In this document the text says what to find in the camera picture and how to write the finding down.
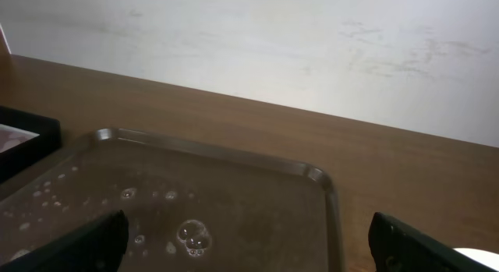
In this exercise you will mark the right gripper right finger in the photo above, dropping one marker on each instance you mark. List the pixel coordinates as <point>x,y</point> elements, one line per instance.
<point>398,247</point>

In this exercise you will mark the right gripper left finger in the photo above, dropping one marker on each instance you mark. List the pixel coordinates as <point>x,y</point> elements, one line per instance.
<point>96,246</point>

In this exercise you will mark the cream white plate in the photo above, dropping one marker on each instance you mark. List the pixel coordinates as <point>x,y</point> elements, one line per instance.
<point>484,257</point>

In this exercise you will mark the large brown serving tray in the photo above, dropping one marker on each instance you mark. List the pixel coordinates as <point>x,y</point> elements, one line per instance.
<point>190,206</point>

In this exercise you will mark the small soapy water tray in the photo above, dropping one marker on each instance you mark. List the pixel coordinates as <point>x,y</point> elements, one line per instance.
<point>25,139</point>

